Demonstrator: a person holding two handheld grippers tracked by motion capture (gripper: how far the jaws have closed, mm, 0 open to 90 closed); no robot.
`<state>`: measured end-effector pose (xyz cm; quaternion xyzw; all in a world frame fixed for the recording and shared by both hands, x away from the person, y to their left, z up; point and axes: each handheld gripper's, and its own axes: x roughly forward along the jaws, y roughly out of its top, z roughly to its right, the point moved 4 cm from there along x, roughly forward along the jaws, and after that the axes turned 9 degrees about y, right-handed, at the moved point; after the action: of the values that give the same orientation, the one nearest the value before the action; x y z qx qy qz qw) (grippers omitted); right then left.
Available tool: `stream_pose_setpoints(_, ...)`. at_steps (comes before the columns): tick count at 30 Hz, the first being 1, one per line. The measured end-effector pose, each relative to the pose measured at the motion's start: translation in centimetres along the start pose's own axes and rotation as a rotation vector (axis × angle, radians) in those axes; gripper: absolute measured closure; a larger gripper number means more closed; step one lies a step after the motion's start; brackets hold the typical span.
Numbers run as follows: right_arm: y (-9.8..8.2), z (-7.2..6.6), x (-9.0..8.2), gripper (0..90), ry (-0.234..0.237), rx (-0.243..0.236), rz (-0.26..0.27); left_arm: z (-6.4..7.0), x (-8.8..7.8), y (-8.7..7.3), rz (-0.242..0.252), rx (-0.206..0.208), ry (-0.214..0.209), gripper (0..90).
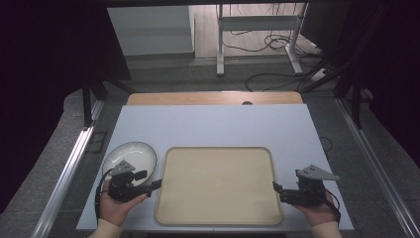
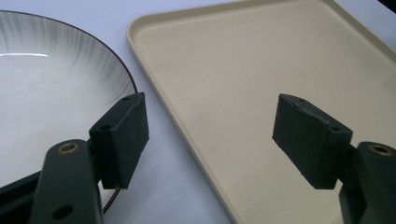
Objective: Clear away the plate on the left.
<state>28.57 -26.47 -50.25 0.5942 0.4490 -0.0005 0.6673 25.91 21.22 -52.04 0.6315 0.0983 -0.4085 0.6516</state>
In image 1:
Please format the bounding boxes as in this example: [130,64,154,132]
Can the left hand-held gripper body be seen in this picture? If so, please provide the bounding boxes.
[107,160,153,203]

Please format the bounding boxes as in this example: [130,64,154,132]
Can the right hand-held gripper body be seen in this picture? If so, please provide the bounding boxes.
[279,164,341,208]

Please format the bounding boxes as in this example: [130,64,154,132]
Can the white plate with dark rim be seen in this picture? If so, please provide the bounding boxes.
[102,141,158,186]

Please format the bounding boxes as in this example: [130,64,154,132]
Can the person's left hand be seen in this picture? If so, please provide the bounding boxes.
[98,179,149,228]

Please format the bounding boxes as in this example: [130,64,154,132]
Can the person's right hand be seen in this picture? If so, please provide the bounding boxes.
[293,191,340,228]

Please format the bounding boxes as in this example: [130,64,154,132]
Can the dark floor vent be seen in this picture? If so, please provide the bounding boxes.
[86,131,109,155]

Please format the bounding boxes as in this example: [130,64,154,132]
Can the beige tray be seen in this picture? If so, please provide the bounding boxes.
[155,146,283,226]

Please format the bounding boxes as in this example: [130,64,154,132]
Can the white table board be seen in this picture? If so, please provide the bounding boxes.
[76,104,355,232]

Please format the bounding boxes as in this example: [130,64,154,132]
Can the black metal stand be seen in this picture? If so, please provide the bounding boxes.
[298,49,374,130]
[81,78,136,129]

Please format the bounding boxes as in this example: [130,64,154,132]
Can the wooden table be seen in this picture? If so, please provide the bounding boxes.
[126,91,304,106]

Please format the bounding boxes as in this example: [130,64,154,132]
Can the white power strip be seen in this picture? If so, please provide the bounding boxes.
[310,67,329,82]

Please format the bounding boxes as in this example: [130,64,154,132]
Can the dark curtain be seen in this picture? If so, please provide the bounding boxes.
[300,0,420,168]
[0,0,132,214]

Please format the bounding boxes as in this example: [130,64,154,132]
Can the white cabinet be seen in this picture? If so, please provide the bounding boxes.
[107,5,196,57]

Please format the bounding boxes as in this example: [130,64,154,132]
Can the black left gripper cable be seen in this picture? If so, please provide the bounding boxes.
[94,168,114,223]

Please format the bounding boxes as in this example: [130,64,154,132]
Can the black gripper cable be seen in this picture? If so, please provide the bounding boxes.
[94,168,114,223]
[325,188,342,223]

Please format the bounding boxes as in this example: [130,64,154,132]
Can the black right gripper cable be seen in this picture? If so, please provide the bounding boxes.
[325,188,342,223]

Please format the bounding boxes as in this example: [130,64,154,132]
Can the thin black cable loop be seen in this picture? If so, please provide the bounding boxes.
[318,136,334,155]

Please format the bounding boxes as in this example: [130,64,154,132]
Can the aluminium floor rail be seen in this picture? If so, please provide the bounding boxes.
[31,99,105,238]
[334,97,420,238]

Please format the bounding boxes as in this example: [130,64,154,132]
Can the black floor cables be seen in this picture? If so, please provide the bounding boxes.
[220,30,331,93]

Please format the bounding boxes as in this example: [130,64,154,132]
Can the white metal desk frame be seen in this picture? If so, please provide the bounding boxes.
[215,3,310,77]

